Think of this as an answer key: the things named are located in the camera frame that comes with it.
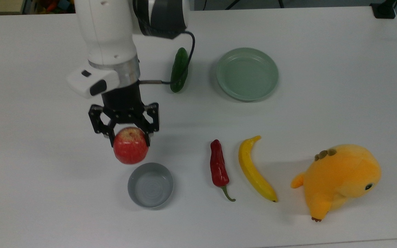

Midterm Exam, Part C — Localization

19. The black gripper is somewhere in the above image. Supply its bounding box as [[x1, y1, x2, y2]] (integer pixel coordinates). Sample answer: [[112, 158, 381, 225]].
[[88, 80, 160, 148]]

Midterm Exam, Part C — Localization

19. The red apple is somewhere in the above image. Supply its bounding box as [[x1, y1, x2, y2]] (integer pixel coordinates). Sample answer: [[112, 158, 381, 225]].
[[113, 127, 149, 165]]

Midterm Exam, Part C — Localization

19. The grey bowl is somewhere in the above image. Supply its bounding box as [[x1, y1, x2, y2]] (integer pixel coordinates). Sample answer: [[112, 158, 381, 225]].
[[127, 162, 174, 209]]

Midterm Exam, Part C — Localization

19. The green cucumber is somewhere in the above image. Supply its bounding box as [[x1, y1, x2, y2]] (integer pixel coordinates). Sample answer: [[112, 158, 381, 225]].
[[170, 47, 189, 93]]

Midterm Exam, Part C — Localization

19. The red chili pepper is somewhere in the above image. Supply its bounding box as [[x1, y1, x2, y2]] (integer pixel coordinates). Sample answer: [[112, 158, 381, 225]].
[[210, 139, 236, 202]]

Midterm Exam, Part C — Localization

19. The pale green plate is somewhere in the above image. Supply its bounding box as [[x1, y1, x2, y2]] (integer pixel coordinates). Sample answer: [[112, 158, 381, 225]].
[[216, 47, 279, 102]]

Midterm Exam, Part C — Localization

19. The yellow banana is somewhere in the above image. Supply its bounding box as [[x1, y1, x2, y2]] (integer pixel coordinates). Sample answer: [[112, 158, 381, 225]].
[[238, 135, 278, 203]]

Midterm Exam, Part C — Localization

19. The box of colourful toys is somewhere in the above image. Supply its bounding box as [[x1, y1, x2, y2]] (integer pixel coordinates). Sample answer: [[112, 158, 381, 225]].
[[30, 0, 76, 14]]

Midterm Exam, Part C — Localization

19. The beige wooden cabinet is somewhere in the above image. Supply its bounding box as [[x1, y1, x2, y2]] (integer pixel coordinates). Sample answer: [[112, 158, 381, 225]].
[[0, 0, 26, 16]]

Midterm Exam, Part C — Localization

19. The orange plush toy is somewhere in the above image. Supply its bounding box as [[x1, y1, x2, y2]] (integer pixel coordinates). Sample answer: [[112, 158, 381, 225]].
[[291, 144, 382, 223]]

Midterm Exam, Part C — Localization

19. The black table clamp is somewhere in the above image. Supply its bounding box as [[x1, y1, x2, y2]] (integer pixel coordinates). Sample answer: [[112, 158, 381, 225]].
[[370, 0, 397, 19]]

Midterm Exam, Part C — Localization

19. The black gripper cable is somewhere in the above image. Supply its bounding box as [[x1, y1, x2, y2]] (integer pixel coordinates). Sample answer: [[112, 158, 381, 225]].
[[139, 30, 196, 85]]

